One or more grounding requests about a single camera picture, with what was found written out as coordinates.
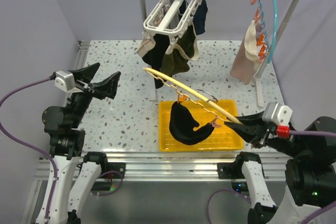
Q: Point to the blue round clip hanger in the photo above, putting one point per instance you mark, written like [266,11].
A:
[267,14]

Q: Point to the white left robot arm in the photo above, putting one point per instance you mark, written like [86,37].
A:
[72,174]

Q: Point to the olive green underwear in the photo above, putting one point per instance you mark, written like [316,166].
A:
[186,49]

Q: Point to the white rectangular clip hanger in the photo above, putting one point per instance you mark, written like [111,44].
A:
[159,19]

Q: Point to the navy blue underwear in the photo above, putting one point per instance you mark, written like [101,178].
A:
[200,18]

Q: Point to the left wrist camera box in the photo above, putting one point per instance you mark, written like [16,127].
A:
[64,80]

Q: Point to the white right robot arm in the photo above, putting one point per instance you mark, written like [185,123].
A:
[310,176]

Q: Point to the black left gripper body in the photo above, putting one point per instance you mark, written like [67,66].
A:
[79,102]

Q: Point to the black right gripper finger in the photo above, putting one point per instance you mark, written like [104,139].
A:
[251,120]
[251,134]

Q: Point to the black underwear beige waistband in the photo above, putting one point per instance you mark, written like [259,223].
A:
[152,51]

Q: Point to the yellow round clip hanger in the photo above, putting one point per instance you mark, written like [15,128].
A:
[192,95]

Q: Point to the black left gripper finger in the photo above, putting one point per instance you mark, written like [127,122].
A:
[84,75]
[106,88]

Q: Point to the yellow plastic tray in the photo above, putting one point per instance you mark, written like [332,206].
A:
[222,138]

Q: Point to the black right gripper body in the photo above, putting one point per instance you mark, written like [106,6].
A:
[294,145]

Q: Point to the pink beige underwear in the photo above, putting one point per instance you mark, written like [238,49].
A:
[246,62]

